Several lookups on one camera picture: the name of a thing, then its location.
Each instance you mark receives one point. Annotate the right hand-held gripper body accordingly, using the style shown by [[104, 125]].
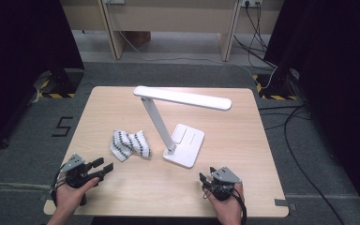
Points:
[[223, 182]]

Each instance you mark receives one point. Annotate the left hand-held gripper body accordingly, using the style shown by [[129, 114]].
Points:
[[75, 173]]

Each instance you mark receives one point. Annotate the white cloth with dark pattern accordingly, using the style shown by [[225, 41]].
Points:
[[126, 145]]

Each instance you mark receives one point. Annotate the white desk lamp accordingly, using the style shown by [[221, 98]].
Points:
[[186, 146]]

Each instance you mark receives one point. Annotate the person's left hand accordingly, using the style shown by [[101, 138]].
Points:
[[70, 195]]

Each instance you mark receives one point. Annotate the person's right hand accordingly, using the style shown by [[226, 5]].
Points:
[[228, 207]]

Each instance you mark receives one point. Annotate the grey tape piece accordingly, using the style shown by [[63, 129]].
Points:
[[45, 197], [284, 203]]

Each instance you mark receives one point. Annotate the black tape floor mark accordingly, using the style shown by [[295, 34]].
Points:
[[63, 126]]

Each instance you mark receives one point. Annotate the stand base with hazard tape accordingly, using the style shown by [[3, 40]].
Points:
[[278, 89], [61, 82]]

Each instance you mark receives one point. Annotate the brown cardboard box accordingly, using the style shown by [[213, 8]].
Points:
[[140, 38]]

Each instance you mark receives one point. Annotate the beige office desk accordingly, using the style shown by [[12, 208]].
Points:
[[175, 15]]

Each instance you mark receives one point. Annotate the white power strip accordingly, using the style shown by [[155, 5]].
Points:
[[115, 1]]

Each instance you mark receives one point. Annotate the white socket with black plugs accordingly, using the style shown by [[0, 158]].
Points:
[[250, 2]]

